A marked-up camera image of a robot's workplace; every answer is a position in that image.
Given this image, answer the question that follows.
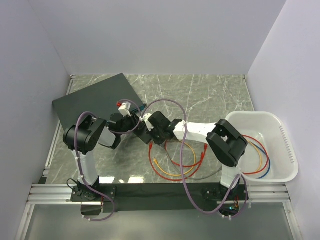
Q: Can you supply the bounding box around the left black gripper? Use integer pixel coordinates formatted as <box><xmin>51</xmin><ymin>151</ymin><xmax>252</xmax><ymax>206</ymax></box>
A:
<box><xmin>119</xmin><ymin>112</ymin><xmax>148</xmax><ymax>136</ymax></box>

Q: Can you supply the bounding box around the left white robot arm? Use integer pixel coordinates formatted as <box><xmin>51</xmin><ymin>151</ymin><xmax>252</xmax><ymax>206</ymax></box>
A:
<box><xmin>63</xmin><ymin>111</ymin><xmax>140</xmax><ymax>201</ymax></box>

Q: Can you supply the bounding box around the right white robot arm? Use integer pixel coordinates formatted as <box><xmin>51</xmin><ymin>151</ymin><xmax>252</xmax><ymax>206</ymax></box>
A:
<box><xmin>142</xmin><ymin>111</ymin><xmax>248</xmax><ymax>200</ymax></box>

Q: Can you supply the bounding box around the small black flat box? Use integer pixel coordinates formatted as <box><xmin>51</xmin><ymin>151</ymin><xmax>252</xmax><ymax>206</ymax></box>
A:
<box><xmin>133</xmin><ymin>122</ymin><xmax>152</xmax><ymax>145</ymax></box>

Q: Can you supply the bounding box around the white plastic bin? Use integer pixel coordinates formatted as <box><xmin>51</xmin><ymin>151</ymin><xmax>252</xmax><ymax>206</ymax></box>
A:
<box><xmin>226</xmin><ymin>111</ymin><xmax>299</xmax><ymax>184</ymax></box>

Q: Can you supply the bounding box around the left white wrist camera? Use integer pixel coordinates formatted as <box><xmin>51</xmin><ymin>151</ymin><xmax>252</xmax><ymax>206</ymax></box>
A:
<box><xmin>116</xmin><ymin>101</ymin><xmax>131</xmax><ymax>117</ymax></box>

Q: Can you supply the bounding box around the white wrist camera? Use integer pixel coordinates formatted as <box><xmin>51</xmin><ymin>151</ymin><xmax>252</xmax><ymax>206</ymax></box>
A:
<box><xmin>139</xmin><ymin>113</ymin><xmax>154</xmax><ymax>131</ymax></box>
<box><xmin>116</xmin><ymin>101</ymin><xmax>131</xmax><ymax>117</ymax></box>

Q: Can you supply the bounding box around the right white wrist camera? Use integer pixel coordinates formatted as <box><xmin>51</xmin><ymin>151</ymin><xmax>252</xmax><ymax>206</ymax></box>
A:
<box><xmin>139</xmin><ymin>113</ymin><xmax>154</xmax><ymax>131</ymax></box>

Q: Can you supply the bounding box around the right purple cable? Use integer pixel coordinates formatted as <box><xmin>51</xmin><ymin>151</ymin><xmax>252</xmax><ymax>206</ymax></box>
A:
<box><xmin>139</xmin><ymin>99</ymin><xmax>250</xmax><ymax>222</ymax></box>

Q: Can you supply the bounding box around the purple cable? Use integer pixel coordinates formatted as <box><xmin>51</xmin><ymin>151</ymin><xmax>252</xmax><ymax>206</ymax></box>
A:
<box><xmin>139</xmin><ymin>99</ymin><xmax>250</xmax><ymax>222</ymax></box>
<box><xmin>66</xmin><ymin>99</ymin><xmax>141</xmax><ymax>223</ymax></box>

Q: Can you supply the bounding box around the yellow ethernet cable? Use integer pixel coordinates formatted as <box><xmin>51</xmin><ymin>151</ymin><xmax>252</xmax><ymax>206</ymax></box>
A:
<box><xmin>152</xmin><ymin>141</ymin><xmax>201</xmax><ymax>177</ymax></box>

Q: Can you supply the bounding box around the large black network switch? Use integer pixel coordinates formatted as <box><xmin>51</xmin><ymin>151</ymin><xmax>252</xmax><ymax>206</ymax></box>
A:
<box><xmin>52</xmin><ymin>73</ymin><xmax>144</xmax><ymax>130</ymax></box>

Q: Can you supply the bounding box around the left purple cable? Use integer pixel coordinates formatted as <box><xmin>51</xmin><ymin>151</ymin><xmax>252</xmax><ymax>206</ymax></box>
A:
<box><xmin>66</xmin><ymin>99</ymin><xmax>141</xmax><ymax>223</ymax></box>

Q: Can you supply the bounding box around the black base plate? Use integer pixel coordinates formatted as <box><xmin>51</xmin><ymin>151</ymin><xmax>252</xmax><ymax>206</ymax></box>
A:
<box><xmin>70</xmin><ymin>182</ymin><xmax>246</xmax><ymax>213</ymax></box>

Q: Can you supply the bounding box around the blue cable in bin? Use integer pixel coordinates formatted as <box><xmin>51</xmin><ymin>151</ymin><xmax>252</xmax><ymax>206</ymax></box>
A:
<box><xmin>247</xmin><ymin>139</ymin><xmax>272</xmax><ymax>180</ymax></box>

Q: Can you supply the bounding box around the red cable in bin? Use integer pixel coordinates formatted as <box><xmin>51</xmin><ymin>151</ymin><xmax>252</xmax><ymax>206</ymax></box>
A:
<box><xmin>241</xmin><ymin>134</ymin><xmax>270</xmax><ymax>175</ymax></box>

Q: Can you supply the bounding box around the aluminium frame rail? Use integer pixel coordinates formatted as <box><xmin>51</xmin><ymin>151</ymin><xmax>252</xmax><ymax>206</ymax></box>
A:
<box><xmin>27</xmin><ymin>183</ymin><xmax>291</xmax><ymax>205</ymax></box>

